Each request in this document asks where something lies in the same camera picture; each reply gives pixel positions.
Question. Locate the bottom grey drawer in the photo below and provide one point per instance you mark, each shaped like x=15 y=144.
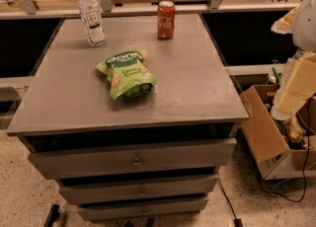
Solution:
x=143 y=208

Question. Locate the open cardboard box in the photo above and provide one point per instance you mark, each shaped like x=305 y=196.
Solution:
x=270 y=149

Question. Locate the grey drawer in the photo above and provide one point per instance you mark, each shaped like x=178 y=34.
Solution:
x=143 y=208
x=102 y=161
x=138 y=189

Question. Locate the green snack bag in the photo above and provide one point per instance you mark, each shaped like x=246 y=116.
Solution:
x=128 y=74

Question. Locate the red cola can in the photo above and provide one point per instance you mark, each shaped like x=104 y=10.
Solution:
x=166 y=19

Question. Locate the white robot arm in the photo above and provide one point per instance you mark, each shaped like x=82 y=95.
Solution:
x=304 y=37

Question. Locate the top grey drawer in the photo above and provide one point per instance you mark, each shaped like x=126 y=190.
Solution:
x=102 y=161

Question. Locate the middle grey drawer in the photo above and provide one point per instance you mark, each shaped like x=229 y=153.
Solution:
x=138 y=189

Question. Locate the green handled brush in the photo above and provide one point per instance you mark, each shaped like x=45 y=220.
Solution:
x=276 y=74

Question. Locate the clear plastic water bottle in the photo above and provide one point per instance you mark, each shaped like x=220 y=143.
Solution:
x=90 y=13

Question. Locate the grey drawer cabinet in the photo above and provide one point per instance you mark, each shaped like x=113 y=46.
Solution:
x=68 y=105

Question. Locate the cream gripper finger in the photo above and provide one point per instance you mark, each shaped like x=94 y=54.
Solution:
x=284 y=25
x=300 y=87

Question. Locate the black object on floor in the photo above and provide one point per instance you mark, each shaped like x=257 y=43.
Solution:
x=52 y=216

